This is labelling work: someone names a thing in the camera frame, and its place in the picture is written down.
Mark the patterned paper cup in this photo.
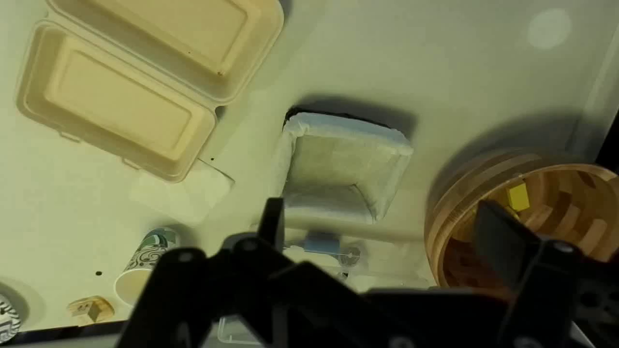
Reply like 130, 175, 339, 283
115, 225, 181, 305

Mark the white paper napkin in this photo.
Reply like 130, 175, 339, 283
130, 160, 235, 223

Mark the beige clamshell take-away food box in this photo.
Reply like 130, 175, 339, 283
18, 0, 285, 181

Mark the yellow sponge piece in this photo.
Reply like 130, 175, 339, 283
508, 183, 531, 212

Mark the small patterned ceramic dish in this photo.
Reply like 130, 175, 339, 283
0, 293, 22, 343

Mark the round wooden bowl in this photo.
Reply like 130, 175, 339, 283
425, 150, 619, 297

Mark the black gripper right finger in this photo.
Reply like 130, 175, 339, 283
475, 200, 585, 348

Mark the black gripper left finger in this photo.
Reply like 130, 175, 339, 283
117, 196, 359, 348

